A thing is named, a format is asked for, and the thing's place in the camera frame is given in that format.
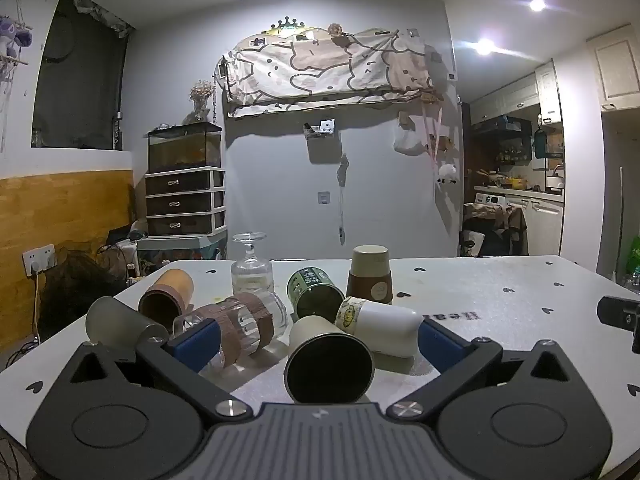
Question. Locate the chair with draped clothes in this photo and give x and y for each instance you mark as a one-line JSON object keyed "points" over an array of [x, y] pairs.
{"points": [[495, 230]]}

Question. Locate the clear glass with brown sleeve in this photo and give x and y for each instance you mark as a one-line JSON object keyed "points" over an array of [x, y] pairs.
{"points": [[245, 325]]}

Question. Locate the purple plush toy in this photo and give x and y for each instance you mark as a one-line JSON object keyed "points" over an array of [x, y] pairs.
{"points": [[12, 35]]}

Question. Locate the black mesh netting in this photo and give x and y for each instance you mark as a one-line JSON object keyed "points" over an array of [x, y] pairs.
{"points": [[75, 290]]}

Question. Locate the printed blanket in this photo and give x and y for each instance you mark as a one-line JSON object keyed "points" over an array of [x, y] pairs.
{"points": [[325, 67]]}

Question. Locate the white wall socket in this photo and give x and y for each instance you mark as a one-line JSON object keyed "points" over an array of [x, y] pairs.
{"points": [[38, 259]]}

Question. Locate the white plastic bag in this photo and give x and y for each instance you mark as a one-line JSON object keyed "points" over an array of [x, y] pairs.
{"points": [[407, 141]]}

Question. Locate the black range hood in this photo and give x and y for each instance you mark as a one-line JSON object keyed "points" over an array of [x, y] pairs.
{"points": [[502, 125]]}

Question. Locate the white kitchen wall cabinets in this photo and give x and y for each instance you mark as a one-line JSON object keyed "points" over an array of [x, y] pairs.
{"points": [[515, 92]]}

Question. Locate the green plastic bottle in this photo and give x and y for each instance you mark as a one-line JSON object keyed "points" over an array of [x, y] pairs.
{"points": [[635, 255]]}

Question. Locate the cream cup with dark inside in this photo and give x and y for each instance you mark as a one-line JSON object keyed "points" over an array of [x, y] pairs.
{"points": [[327, 367]]}

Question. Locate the glass fish tank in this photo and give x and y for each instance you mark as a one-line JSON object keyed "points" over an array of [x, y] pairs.
{"points": [[184, 147]]}

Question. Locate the gold crown decoration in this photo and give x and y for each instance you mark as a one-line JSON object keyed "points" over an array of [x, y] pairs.
{"points": [[289, 25]]}

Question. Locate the pink hanging ribbons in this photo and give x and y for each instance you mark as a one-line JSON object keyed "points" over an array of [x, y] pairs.
{"points": [[434, 137]]}

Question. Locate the metal wall bracket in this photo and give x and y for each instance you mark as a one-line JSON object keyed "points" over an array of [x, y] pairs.
{"points": [[321, 128]]}

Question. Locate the green printed cup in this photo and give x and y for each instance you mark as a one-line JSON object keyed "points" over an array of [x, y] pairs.
{"points": [[315, 292]]}

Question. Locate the brown paper cup lying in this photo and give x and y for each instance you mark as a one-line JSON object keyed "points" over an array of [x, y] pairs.
{"points": [[167, 295]]}

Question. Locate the white upper cupboard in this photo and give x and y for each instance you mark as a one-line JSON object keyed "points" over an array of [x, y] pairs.
{"points": [[615, 67]]}

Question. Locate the grey wall plate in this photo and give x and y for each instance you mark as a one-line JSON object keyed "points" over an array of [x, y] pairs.
{"points": [[324, 197]]}

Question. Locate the dark three-drawer unit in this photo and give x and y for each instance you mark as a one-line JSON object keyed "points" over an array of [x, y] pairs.
{"points": [[184, 202]]}

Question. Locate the grey frosted cup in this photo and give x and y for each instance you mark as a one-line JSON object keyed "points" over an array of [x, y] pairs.
{"points": [[117, 322]]}

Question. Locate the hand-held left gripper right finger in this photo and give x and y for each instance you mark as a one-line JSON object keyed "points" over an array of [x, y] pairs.
{"points": [[441, 344]]}

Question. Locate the vase of dried flowers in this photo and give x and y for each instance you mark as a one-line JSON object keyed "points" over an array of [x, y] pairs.
{"points": [[201, 97]]}

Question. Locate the white cup with patterned band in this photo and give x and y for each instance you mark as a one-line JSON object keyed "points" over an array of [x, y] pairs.
{"points": [[387, 327]]}

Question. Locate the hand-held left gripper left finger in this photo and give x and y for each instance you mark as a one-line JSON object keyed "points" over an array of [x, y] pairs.
{"points": [[196, 344]]}

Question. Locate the dark window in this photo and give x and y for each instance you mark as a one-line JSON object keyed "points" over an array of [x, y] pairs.
{"points": [[77, 80]]}

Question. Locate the clear stemmed glass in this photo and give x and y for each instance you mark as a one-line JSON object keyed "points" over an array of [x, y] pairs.
{"points": [[251, 270]]}

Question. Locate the teal low cabinet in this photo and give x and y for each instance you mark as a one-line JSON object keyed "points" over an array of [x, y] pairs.
{"points": [[175, 250]]}

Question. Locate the white washing machine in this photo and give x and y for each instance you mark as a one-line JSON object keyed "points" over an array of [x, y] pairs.
{"points": [[492, 199]]}

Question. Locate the brown and beige cup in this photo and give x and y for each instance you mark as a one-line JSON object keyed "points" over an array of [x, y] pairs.
{"points": [[370, 272]]}

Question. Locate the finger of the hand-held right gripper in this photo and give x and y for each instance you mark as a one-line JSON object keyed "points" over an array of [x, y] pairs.
{"points": [[617, 312]]}

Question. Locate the white sheep plush toy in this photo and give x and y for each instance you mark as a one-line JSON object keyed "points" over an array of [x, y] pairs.
{"points": [[446, 172]]}

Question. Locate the round ceiling light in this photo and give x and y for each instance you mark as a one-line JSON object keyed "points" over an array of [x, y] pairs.
{"points": [[537, 4], [484, 47]]}

